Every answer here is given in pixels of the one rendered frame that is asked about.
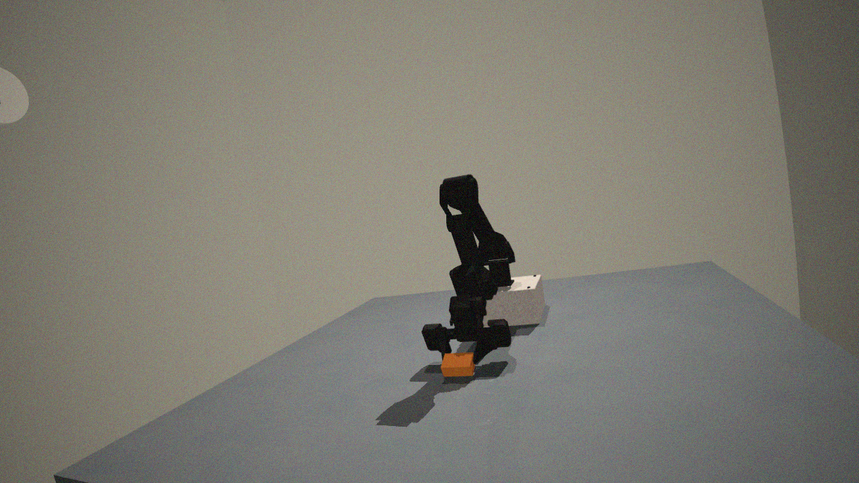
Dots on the orange block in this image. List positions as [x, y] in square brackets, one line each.
[458, 364]

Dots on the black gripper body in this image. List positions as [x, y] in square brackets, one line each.
[466, 330]

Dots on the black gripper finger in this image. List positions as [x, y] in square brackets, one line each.
[442, 342]
[485, 344]

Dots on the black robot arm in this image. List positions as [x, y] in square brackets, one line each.
[473, 283]

